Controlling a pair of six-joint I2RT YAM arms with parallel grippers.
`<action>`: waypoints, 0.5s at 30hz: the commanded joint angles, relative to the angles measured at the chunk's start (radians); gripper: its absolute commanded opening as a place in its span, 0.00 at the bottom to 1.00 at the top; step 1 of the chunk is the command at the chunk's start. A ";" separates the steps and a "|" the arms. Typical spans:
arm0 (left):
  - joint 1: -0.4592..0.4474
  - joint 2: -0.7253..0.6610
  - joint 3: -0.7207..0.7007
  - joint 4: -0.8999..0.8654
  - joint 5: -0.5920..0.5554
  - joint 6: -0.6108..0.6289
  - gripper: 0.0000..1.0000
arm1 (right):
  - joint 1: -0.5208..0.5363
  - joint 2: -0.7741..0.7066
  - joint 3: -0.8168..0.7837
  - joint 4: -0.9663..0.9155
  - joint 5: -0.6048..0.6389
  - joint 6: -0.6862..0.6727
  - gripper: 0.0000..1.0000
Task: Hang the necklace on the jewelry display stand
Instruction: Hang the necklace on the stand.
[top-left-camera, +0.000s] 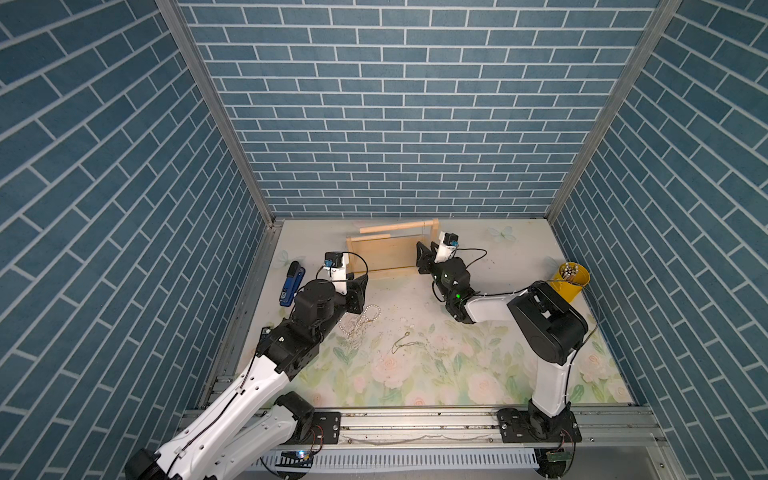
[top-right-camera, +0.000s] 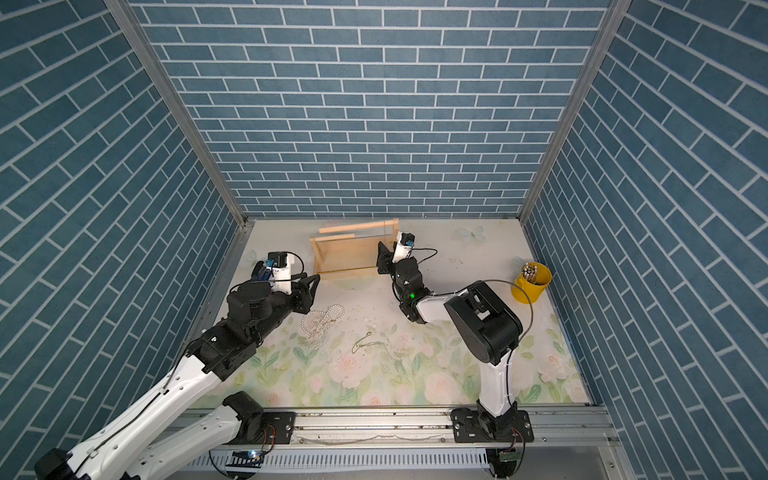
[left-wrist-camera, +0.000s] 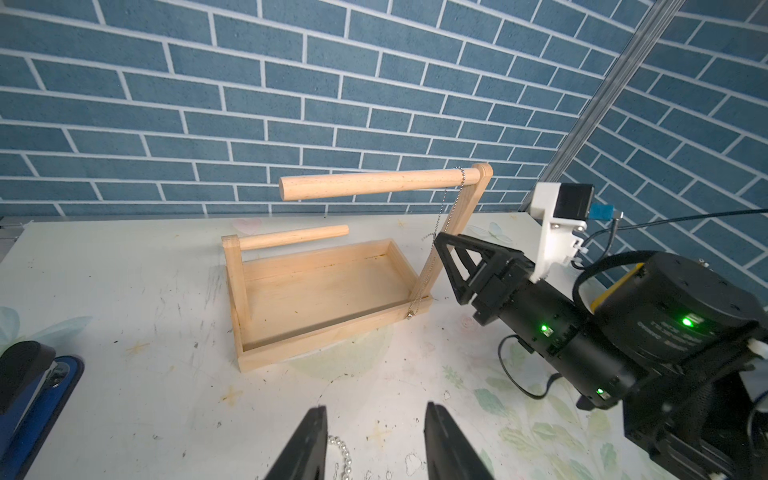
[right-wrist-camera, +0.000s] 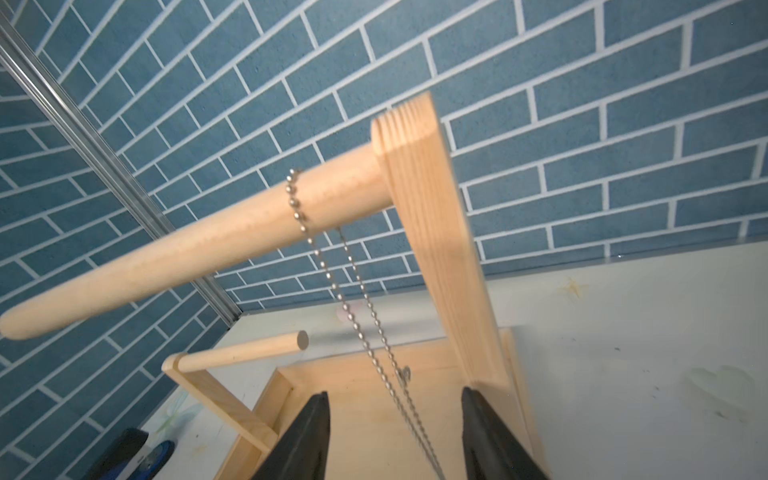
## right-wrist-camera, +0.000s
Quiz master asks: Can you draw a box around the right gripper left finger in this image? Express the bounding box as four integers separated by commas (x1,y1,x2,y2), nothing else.
251,392,331,480

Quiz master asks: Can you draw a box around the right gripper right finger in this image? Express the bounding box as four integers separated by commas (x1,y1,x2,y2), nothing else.
461,387,548,480

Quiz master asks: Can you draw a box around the silver bead chain necklace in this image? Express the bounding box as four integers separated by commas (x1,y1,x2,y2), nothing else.
284,167,446,480

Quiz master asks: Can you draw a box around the floral table mat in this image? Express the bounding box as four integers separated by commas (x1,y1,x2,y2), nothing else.
140,239,768,480

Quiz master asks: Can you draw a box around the wooden jewelry display stand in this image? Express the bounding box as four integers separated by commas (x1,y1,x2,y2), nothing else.
1,94,549,479

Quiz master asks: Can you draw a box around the blue stapler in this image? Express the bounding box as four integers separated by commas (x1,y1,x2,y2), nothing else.
83,428,176,480

